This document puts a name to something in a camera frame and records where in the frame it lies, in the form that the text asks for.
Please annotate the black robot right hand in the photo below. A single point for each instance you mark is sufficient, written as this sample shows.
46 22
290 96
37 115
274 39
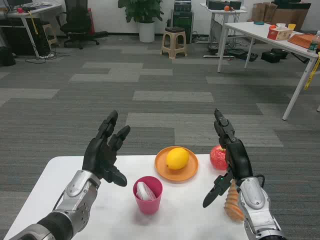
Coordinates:
238 160

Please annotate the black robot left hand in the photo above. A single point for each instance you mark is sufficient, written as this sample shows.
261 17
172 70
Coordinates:
100 155

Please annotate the ridged orange bread loaf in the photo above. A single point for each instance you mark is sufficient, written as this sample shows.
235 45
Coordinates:
233 207

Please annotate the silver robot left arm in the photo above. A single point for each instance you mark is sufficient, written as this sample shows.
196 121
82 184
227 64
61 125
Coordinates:
70 197

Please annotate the red apple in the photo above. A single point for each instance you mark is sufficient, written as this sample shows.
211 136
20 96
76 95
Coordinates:
217 158

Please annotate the orange plate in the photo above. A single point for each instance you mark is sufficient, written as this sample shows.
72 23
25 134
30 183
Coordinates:
185 174

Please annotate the white plastic packet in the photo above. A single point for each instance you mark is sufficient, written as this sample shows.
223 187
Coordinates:
143 191

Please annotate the yellow lemon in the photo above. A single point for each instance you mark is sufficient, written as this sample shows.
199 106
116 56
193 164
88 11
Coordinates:
177 158

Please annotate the pink plastic cup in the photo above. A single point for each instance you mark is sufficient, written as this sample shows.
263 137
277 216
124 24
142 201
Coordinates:
150 206

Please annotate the black equipment case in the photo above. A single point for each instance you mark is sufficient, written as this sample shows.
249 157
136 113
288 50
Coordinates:
273 55
241 54

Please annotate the yellow tape measure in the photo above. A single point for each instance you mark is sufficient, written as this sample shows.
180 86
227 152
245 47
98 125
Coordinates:
310 77

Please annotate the white power strip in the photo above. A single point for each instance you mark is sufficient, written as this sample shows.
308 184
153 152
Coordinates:
46 56

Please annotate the large white table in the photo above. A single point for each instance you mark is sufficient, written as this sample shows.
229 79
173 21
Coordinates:
255 31

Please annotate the small wooden stool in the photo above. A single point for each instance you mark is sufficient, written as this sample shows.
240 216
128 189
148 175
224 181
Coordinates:
50 35

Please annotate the red white tissue box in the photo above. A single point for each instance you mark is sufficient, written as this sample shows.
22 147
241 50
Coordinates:
278 33

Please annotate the red fire extinguisher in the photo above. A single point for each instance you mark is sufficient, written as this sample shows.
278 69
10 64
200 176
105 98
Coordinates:
91 21

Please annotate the beige plastic stool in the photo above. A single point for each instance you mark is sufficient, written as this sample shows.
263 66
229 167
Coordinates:
173 41

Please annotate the black waste bin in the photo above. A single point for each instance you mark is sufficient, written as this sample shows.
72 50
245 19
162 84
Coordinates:
7 56

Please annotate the orange woven tray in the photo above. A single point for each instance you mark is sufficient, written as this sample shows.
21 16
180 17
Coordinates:
302 39

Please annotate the small orange fruit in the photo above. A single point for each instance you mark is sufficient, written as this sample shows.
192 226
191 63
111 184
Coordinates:
273 26

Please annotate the teal round lid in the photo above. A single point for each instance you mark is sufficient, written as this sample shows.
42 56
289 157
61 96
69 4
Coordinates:
259 23

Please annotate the green label plastic bottle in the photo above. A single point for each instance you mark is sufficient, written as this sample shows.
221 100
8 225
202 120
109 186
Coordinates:
314 43

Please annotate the black office chair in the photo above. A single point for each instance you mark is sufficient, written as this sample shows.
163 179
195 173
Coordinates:
76 17

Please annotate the yellow cup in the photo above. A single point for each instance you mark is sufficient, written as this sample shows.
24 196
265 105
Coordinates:
291 26

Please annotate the potted green plant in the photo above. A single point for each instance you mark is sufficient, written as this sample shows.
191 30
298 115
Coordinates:
146 15

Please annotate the black green cabinet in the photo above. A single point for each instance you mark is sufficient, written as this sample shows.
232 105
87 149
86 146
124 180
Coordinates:
182 22

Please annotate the white standing desk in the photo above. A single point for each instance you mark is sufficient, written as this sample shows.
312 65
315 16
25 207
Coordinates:
225 12

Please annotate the brown paper bags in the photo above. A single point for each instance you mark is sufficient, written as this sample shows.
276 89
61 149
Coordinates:
261 12

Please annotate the orange ball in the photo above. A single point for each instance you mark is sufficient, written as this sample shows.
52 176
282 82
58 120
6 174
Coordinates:
227 8

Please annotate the brown cardboard box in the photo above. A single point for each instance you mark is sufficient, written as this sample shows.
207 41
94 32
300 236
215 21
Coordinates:
292 17

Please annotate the black desktop device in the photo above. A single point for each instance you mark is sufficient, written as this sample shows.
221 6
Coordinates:
222 5

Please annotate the white office desk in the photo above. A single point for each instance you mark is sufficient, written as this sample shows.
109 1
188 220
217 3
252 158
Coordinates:
42 9

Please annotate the pink ball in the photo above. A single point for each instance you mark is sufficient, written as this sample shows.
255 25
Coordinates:
20 10

